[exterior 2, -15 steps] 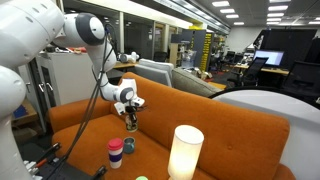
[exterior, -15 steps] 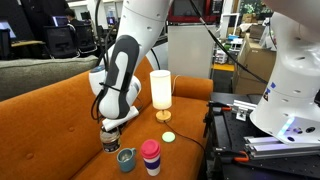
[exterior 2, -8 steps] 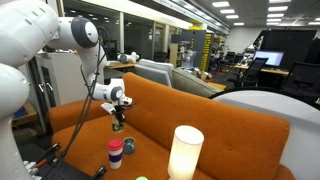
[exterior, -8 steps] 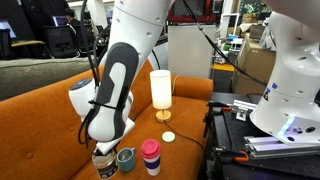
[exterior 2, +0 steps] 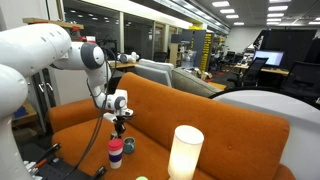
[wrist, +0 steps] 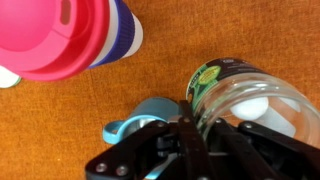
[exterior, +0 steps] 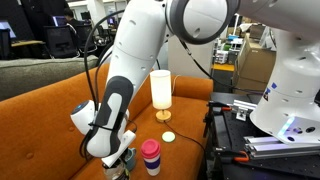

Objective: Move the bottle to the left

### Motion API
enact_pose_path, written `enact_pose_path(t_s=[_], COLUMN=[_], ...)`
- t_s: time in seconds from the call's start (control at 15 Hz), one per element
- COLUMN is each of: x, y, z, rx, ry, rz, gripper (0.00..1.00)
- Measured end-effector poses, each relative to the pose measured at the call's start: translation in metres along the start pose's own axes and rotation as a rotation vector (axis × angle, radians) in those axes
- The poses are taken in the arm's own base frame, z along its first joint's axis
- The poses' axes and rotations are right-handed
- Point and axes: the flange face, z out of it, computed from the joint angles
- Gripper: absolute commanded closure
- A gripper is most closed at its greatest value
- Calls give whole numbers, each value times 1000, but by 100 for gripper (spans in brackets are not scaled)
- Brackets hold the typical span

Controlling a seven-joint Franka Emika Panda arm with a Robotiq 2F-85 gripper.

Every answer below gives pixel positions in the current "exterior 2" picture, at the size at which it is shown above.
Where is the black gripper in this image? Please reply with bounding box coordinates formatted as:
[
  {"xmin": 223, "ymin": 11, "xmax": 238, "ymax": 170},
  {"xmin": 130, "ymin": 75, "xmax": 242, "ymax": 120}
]
[{"xmin": 112, "ymin": 115, "xmax": 128, "ymax": 138}]

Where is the white purple cup red lid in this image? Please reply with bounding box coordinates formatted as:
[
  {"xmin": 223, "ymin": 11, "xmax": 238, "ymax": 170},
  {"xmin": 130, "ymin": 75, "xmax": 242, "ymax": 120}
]
[{"xmin": 106, "ymin": 138, "xmax": 124, "ymax": 170}]

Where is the white storage cupboard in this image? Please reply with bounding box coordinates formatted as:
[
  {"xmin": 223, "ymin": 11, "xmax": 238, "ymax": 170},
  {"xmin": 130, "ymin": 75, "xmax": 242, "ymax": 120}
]
[{"xmin": 49, "ymin": 66, "xmax": 98, "ymax": 108}]

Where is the white lamp wooden base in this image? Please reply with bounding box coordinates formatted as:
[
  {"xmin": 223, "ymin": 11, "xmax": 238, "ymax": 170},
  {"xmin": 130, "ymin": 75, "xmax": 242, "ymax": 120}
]
[{"xmin": 167, "ymin": 124, "xmax": 205, "ymax": 180}]

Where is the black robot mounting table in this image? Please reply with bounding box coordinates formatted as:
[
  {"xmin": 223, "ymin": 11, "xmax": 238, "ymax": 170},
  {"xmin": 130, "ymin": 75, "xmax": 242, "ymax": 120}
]
[{"xmin": 23, "ymin": 156, "xmax": 108, "ymax": 180}]

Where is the light grey armchair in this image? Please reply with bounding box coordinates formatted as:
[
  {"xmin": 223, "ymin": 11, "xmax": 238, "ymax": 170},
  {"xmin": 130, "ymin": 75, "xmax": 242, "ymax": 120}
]
[{"xmin": 134, "ymin": 58, "xmax": 175, "ymax": 88}]

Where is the grey fabric sofa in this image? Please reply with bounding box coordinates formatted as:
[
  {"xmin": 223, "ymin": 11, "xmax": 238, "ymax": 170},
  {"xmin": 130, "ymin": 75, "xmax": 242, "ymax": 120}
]
[{"xmin": 171, "ymin": 67, "xmax": 223, "ymax": 98}]

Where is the small open cardboard box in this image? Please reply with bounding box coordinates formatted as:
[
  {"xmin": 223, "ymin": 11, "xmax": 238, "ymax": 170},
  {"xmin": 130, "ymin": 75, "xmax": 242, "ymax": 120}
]
[{"xmin": 11, "ymin": 100, "xmax": 39, "ymax": 128}]

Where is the blue item in box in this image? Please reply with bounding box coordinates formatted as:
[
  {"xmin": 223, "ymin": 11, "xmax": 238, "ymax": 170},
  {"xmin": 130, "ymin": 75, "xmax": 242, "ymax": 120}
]
[{"xmin": 13, "ymin": 105, "xmax": 29, "ymax": 119}]

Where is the orange fabric sofa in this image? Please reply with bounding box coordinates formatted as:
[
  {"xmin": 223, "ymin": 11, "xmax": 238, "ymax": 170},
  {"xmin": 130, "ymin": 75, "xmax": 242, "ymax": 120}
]
[{"xmin": 48, "ymin": 72, "xmax": 296, "ymax": 180}]

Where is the yellow parts shelf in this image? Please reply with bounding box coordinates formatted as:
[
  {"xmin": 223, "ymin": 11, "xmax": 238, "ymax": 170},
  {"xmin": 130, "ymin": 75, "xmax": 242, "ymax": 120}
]
[{"xmin": 191, "ymin": 29, "xmax": 214, "ymax": 73}]

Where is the wooden shelf board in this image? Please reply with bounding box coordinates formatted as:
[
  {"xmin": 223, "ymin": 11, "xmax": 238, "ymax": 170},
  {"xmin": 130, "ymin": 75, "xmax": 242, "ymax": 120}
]
[{"xmin": 22, "ymin": 17, "xmax": 85, "ymax": 30}]

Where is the black office chair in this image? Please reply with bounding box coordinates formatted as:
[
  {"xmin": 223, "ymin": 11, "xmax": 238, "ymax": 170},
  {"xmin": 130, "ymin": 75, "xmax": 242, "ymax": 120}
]
[
  {"xmin": 228, "ymin": 57, "xmax": 269, "ymax": 88},
  {"xmin": 281, "ymin": 60, "xmax": 320, "ymax": 98}
]

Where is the lit computer monitor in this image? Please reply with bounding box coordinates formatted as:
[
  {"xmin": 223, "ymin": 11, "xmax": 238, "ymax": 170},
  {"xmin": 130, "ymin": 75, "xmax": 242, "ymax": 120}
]
[{"xmin": 253, "ymin": 49, "xmax": 285, "ymax": 67}]

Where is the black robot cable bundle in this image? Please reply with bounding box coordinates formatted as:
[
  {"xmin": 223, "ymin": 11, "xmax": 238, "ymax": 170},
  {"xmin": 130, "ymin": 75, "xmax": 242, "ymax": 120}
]
[{"xmin": 62, "ymin": 46, "xmax": 118, "ymax": 180}]

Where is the orange handled clamp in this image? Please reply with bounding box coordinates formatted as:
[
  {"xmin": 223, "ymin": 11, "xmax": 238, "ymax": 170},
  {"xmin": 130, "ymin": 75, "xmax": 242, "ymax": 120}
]
[{"xmin": 33, "ymin": 142, "xmax": 63, "ymax": 168}]

